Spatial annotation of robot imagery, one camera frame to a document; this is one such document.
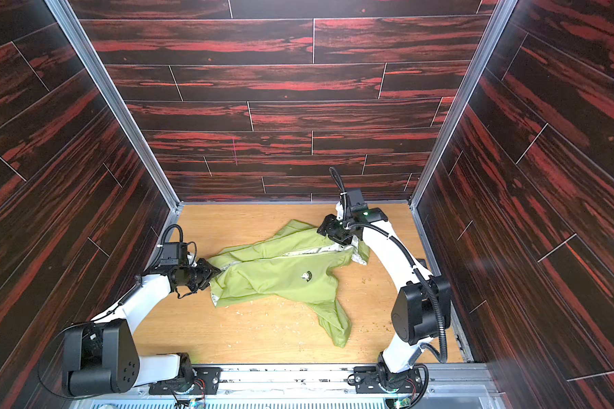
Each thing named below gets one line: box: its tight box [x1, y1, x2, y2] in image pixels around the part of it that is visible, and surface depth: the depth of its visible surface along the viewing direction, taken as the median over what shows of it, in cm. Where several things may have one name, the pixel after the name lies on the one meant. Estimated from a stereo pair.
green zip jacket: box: [208, 218, 371, 348], surface depth 92 cm
